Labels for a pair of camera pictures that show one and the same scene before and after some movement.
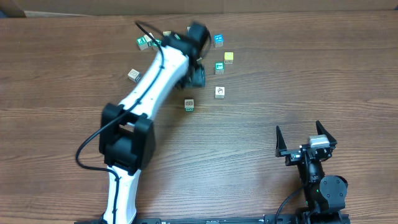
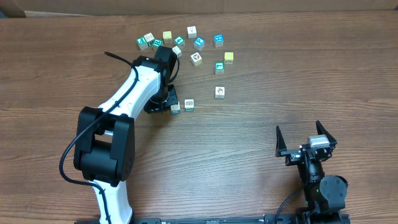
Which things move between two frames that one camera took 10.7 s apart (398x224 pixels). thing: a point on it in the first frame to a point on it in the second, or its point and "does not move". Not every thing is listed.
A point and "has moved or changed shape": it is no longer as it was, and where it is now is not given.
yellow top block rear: [166, 33] does not move
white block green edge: [189, 104] does not move
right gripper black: [293, 155] does not move
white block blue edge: [134, 75] has moved or changed shape
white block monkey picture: [219, 92] does not move
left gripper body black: [194, 74] to [162, 100]
